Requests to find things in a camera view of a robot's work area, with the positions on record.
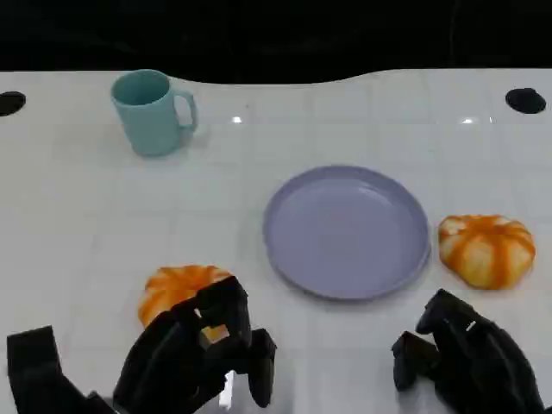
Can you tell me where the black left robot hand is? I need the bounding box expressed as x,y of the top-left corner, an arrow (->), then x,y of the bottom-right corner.
112,274 -> 278,414

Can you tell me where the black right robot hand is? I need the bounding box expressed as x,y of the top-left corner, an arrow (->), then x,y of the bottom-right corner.
391,288 -> 547,414

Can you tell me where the orange and white toy bread roll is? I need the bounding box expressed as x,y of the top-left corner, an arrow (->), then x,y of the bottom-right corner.
137,265 -> 234,342
437,214 -> 537,291

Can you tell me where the lilac plate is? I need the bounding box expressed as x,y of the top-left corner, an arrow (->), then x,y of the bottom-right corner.
262,165 -> 432,302

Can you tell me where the pale green mug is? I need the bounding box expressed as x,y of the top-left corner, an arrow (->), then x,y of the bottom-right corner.
110,69 -> 199,158

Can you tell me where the black round table grommet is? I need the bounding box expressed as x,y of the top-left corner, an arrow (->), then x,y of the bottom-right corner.
0,91 -> 27,116
505,87 -> 548,116

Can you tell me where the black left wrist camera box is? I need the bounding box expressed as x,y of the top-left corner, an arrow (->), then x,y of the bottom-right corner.
5,325 -> 116,414

